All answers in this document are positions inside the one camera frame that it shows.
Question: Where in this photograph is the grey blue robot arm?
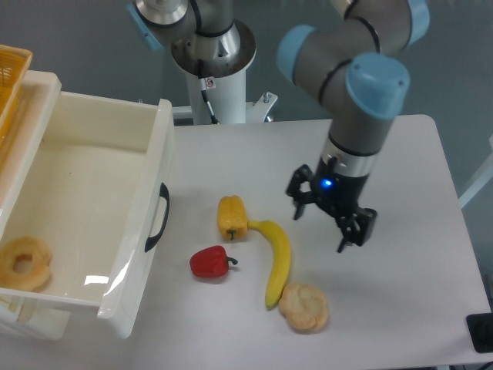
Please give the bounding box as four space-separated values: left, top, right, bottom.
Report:
127 1 430 246

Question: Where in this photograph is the white drawer cabinet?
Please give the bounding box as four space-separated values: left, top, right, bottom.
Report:
1 70 70 340

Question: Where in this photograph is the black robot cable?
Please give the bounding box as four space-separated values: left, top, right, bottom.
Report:
196 59 220 125

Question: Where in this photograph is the golden ring donut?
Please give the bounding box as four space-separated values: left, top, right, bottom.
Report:
1 237 52 291

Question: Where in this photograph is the pale round donut bun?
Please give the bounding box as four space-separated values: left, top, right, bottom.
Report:
278 282 329 332

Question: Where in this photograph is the red bell pepper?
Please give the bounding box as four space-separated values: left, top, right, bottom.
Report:
189 245 238 278

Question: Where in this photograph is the black drawer handle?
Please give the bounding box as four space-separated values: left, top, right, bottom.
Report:
144 183 170 253

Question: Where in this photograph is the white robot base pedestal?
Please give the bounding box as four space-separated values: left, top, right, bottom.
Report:
171 20 278 125

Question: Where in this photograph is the yellow banana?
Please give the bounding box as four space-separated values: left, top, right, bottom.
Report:
247 220 291 310

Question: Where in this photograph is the yellow woven basket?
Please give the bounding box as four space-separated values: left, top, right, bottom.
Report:
0 45 32 142

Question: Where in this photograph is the black device at edge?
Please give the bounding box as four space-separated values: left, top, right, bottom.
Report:
466 312 493 353

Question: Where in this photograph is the white open upper drawer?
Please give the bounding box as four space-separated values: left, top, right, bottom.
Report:
5 92 174 338

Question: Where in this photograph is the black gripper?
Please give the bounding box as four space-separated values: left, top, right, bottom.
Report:
286 159 377 253

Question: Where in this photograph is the yellow bell pepper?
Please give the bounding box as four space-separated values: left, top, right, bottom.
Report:
216 195 248 241

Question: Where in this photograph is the white table frame bracket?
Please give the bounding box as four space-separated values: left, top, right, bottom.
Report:
458 136 492 209

